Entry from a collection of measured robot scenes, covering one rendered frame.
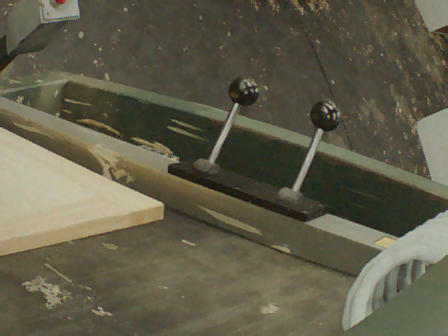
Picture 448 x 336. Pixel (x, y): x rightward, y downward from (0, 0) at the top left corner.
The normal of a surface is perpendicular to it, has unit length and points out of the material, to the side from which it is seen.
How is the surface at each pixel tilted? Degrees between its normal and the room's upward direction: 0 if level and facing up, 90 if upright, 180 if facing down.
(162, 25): 0
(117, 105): 90
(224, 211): 90
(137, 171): 90
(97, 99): 90
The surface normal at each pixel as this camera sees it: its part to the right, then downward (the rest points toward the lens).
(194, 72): 0.70, -0.29
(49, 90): 0.76, 0.26
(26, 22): -0.64, 0.14
